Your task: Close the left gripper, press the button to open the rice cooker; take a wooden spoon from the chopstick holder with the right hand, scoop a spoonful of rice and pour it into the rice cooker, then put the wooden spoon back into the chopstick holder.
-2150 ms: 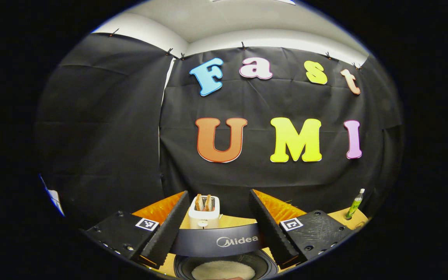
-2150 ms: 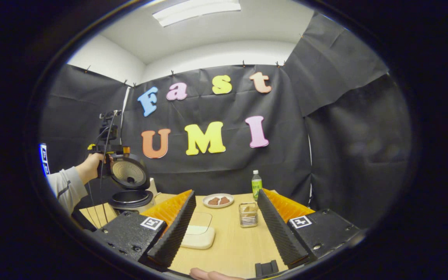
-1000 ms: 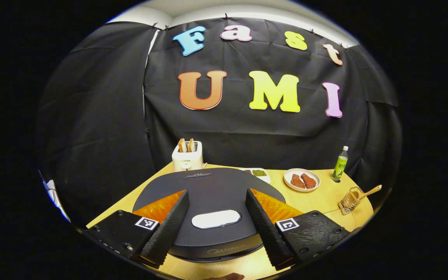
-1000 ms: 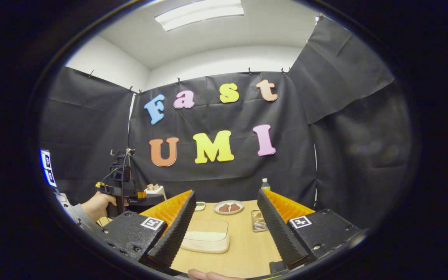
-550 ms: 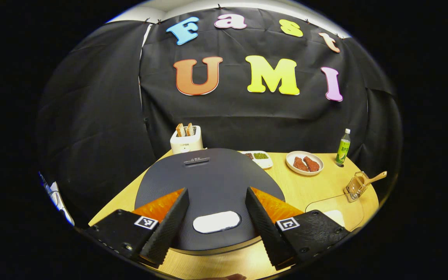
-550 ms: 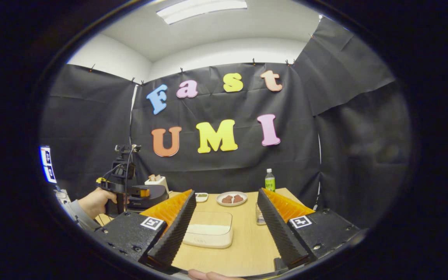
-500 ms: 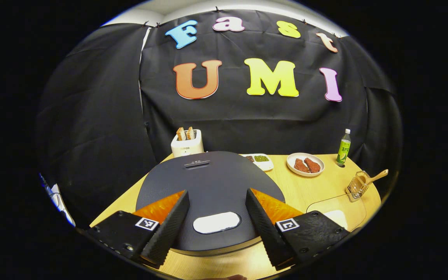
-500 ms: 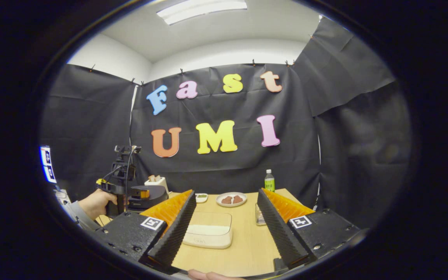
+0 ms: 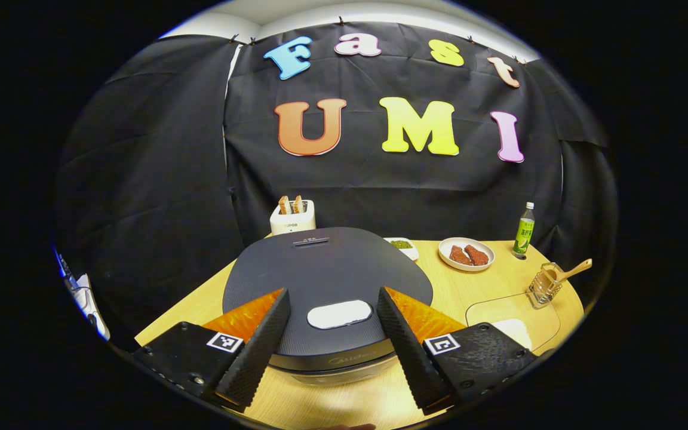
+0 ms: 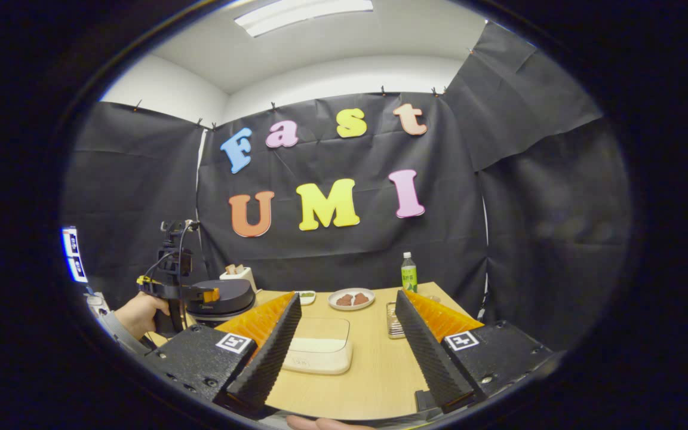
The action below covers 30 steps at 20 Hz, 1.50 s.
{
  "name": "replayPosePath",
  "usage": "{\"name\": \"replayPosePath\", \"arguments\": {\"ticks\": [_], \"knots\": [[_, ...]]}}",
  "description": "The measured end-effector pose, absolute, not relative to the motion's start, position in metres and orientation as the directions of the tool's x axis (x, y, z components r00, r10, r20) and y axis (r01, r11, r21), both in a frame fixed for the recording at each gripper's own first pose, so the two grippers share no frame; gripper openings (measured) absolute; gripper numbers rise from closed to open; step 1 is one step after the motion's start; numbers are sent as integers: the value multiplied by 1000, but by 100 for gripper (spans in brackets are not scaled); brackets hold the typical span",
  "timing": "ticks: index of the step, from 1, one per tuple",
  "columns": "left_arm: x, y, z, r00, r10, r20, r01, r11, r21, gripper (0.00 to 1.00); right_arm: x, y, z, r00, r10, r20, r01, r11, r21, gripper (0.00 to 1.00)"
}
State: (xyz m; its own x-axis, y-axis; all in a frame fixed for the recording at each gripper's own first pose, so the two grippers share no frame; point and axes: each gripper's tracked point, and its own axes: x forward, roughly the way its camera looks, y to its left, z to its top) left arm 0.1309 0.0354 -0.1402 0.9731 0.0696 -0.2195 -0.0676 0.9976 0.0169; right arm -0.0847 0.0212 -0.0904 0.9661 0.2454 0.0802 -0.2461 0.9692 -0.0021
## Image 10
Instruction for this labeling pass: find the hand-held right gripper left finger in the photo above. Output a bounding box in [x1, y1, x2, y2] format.
[138, 290, 302, 417]

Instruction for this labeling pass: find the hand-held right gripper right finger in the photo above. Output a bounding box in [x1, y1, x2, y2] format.
[394, 288, 560, 414]

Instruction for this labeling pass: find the wire chopstick holder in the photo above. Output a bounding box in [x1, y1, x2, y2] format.
[386, 302, 407, 340]

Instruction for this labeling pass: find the clear container of rice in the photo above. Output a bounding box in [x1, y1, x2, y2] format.
[281, 317, 355, 376]

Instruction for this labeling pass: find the white toaster with bread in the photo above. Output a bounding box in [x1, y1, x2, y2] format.
[219, 264, 259, 293]

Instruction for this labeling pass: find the green drink bottle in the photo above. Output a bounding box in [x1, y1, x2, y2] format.
[401, 251, 418, 293]

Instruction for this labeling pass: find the white round plate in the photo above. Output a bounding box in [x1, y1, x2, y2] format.
[328, 288, 376, 311]

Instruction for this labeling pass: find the computer monitor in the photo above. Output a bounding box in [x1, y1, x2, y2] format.
[62, 226, 89, 284]

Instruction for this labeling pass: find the black backdrop cloth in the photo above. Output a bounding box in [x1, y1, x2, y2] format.
[60, 21, 632, 353]

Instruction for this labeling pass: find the long ceiling light panel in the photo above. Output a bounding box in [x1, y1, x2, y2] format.
[234, 0, 374, 38]

